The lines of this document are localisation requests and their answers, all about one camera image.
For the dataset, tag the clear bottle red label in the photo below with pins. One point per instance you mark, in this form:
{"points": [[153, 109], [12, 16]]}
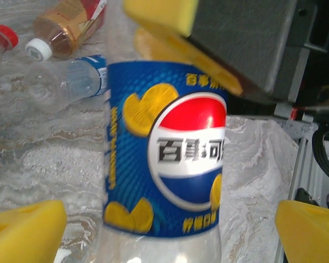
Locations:
{"points": [[4, 35]]}

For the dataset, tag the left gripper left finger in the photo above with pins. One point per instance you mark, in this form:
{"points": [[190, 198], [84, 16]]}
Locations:
{"points": [[22, 233]]}

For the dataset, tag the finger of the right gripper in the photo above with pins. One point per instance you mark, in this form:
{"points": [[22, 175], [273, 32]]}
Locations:
{"points": [[235, 41]]}

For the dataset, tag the clear bottle blue label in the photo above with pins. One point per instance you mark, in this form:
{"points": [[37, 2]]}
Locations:
{"points": [[79, 79]]}

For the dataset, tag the blue yellow Pepsi label bottle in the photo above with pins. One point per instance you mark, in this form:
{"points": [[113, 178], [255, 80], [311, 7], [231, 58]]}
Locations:
{"points": [[164, 153]]}

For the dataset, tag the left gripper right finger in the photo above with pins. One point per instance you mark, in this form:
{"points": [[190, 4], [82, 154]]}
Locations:
{"points": [[312, 235]]}

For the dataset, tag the aluminium mounting rail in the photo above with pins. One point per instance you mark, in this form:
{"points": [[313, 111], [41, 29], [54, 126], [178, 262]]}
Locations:
{"points": [[301, 164]]}

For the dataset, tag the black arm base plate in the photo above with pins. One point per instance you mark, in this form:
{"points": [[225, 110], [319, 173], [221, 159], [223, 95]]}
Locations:
{"points": [[305, 195]]}

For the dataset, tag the tea bottle red gold label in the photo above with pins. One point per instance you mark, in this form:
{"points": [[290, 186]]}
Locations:
{"points": [[60, 24]]}

